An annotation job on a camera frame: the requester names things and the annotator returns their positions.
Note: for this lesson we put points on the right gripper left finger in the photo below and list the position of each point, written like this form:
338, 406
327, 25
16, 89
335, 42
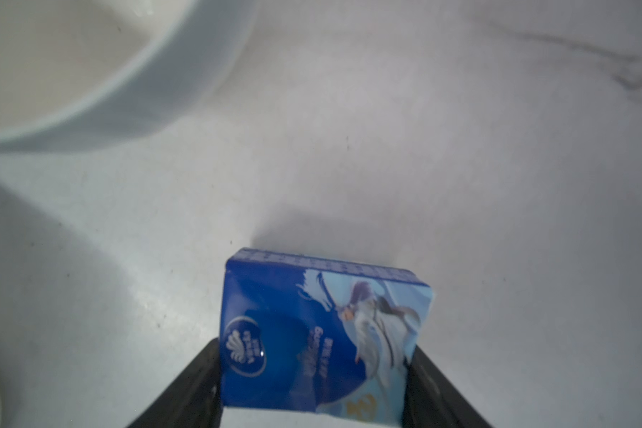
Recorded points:
192, 400

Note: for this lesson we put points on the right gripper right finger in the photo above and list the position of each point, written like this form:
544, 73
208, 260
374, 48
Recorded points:
431, 400

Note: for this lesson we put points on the white storage box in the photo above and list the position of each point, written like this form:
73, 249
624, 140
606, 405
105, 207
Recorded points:
77, 75

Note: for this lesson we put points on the blue white tissue pack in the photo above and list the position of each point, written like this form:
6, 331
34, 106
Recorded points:
322, 336

